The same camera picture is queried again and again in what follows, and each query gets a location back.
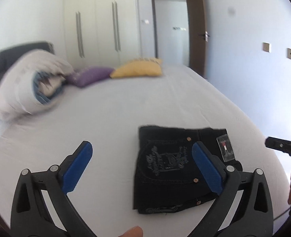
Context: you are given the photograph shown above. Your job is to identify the black denim pants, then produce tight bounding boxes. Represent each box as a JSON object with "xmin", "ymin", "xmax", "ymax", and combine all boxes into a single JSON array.
[{"xmin": 133, "ymin": 126, "xmax": 242, "ymax": 214}]

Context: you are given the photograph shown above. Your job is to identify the person's left hand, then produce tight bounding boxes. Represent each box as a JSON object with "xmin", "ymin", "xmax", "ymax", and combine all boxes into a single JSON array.
[{"xmin": 119, "ymin": 226, "xmax": 144, "ymax": 237}]

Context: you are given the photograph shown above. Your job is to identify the white bed sheet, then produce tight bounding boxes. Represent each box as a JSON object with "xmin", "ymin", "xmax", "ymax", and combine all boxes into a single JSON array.
[{"xmin": 0, "ymin": 66, "xmax": 289, "ymax": 236}]

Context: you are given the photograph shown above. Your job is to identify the white and blue duvet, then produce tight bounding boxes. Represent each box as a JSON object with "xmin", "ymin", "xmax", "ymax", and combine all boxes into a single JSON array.
[{"xmin": 0, "ymin": 49, "xmax": 74, "ymax": 121}]

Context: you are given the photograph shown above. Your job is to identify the purple cushion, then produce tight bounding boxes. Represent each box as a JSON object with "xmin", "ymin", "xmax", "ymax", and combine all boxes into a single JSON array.
[{"xmin": 66, "ymin": 67, "xmax": 114, "ymax": 88}]

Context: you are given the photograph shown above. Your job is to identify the brown wooden door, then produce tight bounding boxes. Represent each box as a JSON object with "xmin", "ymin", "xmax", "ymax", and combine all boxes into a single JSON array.
[{"xmin": 186, "ymin": 0, "xmax": 209, "ymax": 77}]

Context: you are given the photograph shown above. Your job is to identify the yellow cushion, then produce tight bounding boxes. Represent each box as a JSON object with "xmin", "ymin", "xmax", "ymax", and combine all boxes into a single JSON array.
[{"xmin": 110, "ymin": 58, "xmax": 162, "ymax": 79}]

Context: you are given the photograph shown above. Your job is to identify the cream wardrobe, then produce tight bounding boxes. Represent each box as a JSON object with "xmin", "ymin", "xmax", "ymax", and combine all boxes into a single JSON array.
[{"xmin": 63, "ymin": 0, "xmax": 140, "ymax": 69}]

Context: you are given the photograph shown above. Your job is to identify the upper wall switch plate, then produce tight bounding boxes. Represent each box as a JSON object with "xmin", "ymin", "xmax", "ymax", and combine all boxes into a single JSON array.
[{"xmin": 263, "ymin": 42, "xmax": 271, "ymax": 53}]

